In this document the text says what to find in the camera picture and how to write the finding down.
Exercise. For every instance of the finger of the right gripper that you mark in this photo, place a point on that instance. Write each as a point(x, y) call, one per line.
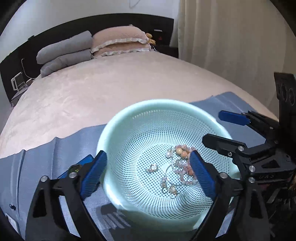
point(242, 119)
point(240, 152)

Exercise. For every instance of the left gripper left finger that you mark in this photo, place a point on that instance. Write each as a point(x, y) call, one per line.
point(46, 220)

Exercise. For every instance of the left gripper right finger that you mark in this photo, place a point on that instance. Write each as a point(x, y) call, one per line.
point(249, 220)

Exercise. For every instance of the pearl earring gold back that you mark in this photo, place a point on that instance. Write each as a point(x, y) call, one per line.
point(169, 154)

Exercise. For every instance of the white smartphone with case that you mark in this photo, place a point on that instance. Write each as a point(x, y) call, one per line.
point(13, 223)

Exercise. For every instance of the small dark blue pin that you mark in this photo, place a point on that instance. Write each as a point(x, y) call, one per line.
point(12, 207)

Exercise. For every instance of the blue rectangular box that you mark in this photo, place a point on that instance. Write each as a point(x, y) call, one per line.
point(84, 162)

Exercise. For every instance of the iridescent red shell ornament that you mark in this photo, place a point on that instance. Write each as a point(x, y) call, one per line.
point(75, 168)

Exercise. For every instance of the beige curtain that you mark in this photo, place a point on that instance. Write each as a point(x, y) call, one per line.
point(244, 42)

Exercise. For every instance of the mint green plastic basket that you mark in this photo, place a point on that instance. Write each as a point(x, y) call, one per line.
point(139, 178)

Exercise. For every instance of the brown teddy bear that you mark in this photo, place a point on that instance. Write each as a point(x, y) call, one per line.
point(150, 40)

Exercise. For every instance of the beige bedspread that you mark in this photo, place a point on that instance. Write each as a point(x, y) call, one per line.
point(91, 93)

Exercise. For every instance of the white device on nightstand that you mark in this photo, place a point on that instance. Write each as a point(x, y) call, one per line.
point(18, 82)

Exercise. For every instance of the pink ruffled pillow bottom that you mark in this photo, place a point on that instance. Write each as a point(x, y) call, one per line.
point(121, 48)

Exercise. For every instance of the pink ruffled pillow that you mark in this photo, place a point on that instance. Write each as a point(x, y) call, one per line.
point(121, 48)
point(117, 35)

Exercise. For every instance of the grey pillow bottom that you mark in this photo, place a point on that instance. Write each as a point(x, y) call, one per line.
point(65, 61)

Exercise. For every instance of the grey pillow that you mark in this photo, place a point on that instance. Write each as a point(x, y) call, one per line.
point(77, 43)
point(65, 61)

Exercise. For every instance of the pink ruffled pillow top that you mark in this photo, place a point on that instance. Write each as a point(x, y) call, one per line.
point(117, 35)

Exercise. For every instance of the grey pillow top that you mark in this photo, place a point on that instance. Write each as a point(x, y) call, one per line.
point(77, 43)

